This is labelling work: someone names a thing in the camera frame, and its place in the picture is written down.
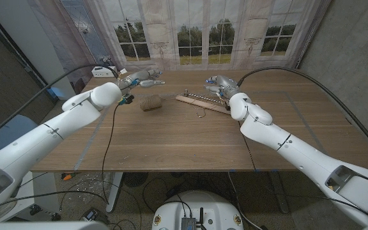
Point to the blue chair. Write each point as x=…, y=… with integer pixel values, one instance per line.
x=2, y=134

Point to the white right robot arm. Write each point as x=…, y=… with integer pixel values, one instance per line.
x=299, y=150

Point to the white power strip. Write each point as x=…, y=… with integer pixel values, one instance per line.
x=102, y=71

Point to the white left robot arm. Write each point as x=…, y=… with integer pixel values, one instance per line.
x=43, y=137

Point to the white table leg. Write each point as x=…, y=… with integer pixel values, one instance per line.
x=115, y=191

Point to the printed window backdrop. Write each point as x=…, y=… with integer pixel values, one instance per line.
x=203, y=32

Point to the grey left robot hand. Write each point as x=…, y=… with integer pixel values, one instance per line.
x=141, y=80

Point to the wooden stick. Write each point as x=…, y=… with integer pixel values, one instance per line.
x=203, y=102

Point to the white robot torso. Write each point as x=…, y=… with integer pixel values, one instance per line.
x=196, y=207

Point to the black box device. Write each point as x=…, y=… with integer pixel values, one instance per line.
x=94, y=215

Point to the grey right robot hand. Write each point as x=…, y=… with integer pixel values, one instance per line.
x=224, y=83

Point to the jute twine spool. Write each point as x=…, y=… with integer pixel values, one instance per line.
x=150, y=102

